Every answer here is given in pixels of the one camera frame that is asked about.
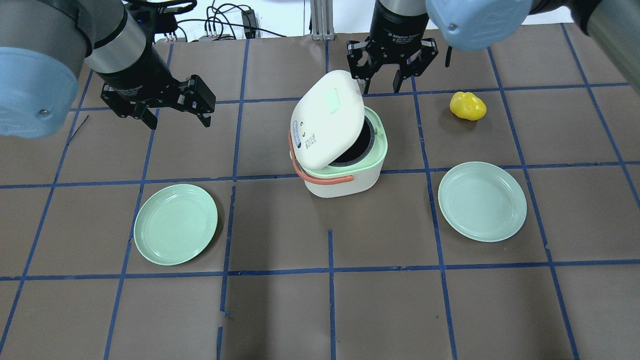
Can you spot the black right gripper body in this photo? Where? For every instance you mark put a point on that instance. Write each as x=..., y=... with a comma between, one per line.
x=398, y=25

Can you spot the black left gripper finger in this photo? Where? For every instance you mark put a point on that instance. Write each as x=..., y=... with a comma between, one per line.
x=149, y=119
x=205, y=118

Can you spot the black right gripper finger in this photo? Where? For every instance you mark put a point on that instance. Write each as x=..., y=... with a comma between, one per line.
x=398, y=82
x=366, y=85

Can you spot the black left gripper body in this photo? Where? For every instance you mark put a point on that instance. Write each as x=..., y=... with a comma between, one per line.
x=136, y=76

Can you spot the white rice cooker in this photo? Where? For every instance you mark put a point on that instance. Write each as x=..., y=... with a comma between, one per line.
x=337, y=144

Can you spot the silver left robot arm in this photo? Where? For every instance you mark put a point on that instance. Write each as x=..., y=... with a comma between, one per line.
x=45, y=43

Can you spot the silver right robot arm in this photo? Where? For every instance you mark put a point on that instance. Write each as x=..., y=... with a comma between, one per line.
x=473, y=25

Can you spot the yellow toy bell pepper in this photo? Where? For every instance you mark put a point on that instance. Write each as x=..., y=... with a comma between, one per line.
x=467, y=106

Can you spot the black power adapter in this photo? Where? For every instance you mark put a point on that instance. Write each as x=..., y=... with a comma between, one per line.
x=250, y=23

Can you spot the green plate far from toy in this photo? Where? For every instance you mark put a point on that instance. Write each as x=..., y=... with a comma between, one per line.
x=175, y=224

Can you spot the green plate near yellow toy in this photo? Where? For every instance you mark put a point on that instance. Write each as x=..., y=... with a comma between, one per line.
x=482, y=202

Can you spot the aluminium frame post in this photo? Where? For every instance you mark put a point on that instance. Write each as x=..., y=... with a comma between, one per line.
x=322, y=20

